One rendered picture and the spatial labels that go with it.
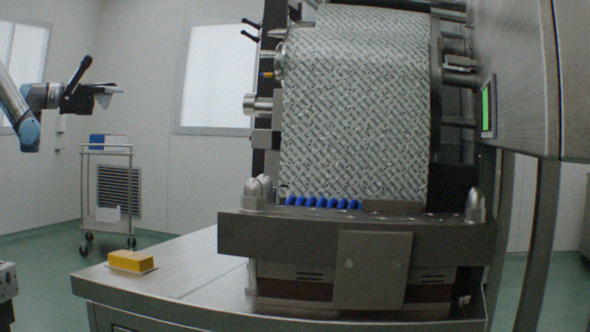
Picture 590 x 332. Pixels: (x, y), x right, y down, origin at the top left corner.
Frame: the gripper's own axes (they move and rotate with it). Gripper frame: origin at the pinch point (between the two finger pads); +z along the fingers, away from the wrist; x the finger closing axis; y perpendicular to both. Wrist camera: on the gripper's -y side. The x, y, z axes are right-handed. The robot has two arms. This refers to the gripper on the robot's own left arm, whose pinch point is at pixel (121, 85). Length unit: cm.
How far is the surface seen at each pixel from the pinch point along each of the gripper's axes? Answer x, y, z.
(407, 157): 82, 2, 34
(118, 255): 70, 22, -9
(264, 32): 33.2, -15.1, 26.5
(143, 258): 71, 22, -4
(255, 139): 61, 3, 17
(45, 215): -487, 175, -18
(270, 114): 61, -1, 20
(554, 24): 156, -20, -1
